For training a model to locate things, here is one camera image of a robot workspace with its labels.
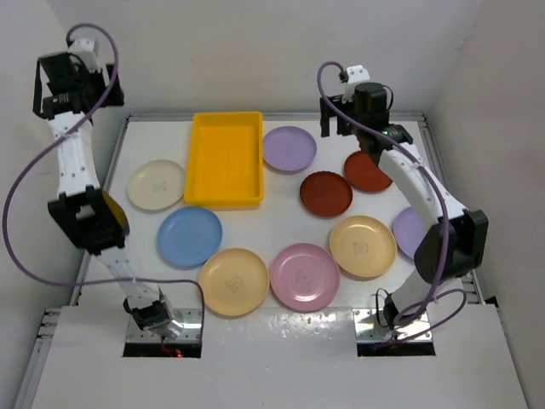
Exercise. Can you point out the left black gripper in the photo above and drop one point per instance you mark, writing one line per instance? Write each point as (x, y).
(114, 95)

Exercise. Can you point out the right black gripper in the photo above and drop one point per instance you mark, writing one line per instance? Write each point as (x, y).
(327, 112)

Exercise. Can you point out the dark red plate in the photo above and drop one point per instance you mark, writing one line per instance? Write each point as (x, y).
(326, 194)
(364, 175)

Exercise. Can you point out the lilac plate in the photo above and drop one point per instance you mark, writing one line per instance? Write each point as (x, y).
(289, 148)
(408, 231)

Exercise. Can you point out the cream white plate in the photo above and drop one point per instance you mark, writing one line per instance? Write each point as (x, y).
(156, 185)

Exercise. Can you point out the tan plate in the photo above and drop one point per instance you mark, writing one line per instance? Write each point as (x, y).
(363, 246)
(235, 282)

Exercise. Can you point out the pink plate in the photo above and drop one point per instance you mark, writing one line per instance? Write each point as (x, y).
(304, 277)

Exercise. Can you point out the blue plate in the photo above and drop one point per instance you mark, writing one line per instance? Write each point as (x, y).
(189, 236)

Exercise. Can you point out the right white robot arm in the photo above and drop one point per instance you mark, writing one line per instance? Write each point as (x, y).
(454, 241)

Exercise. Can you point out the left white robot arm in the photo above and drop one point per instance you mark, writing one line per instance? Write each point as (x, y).
(72, 162)

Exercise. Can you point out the yellow plastic bin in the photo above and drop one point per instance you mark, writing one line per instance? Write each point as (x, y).
(225, 160)

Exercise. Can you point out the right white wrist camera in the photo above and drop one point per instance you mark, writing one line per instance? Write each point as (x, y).
(352, 76)

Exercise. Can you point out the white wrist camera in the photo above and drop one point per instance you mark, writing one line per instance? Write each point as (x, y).
(352, 76)
(87, 49)

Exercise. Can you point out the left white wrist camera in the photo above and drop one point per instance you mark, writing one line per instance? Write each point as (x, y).
(87, 49)

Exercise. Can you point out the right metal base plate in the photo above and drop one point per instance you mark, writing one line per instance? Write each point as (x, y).
(370, 328)

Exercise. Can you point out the metal base plate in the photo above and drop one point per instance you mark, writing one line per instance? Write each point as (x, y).
(184, 328)
(370, 328)

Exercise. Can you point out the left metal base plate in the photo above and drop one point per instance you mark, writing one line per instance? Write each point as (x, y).
(184, 328)

